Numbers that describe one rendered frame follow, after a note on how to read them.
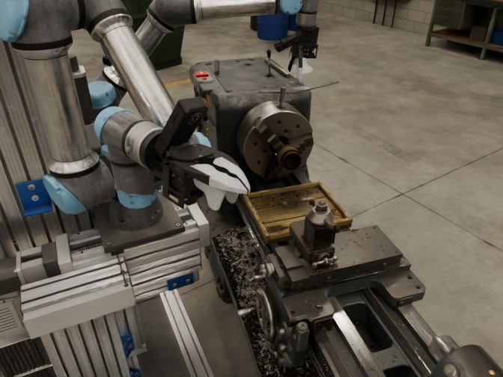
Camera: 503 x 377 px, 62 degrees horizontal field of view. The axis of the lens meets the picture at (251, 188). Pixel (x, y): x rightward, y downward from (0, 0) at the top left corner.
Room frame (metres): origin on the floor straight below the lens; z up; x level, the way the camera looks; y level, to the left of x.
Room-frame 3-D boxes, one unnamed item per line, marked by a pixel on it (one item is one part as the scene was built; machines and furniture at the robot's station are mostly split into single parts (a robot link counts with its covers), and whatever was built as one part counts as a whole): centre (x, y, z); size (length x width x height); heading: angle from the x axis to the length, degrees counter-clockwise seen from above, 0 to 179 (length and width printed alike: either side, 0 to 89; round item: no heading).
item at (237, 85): (2.01, 0.03, 1.06); 0.59 x 0.48 x 0.39; 17
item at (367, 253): (1.04, -0.27, 0.95); 0.43 x 0.17 x 0.05; 107
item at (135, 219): (0.98, 0.33, 1.21); 0.15 x 0.15 x 0.10
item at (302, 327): (0.81, -0.15, 0.84); 0.04 x 0.04 x 0.10; 17
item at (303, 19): (1.66, -0.20, 1.58); 0.08 x 0.08 x 0.05
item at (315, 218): (1.03, -0.21, 1.13); 0.08 x 0.08 x 0.03
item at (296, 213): (1.40, -0.18, 0.89); 0.36 x 0.30 x 0.04; 107
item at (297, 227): (1.05, -0.20, 0.99); 0.20 x 0.10 x 0.05; 17
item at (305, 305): (1.00, -0.30, 0.90); 0.47 x 0.30 x 0.06; 107
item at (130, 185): (0.72, 0.22, 1.46); 0.11 x 0.08 x 0.11; 137
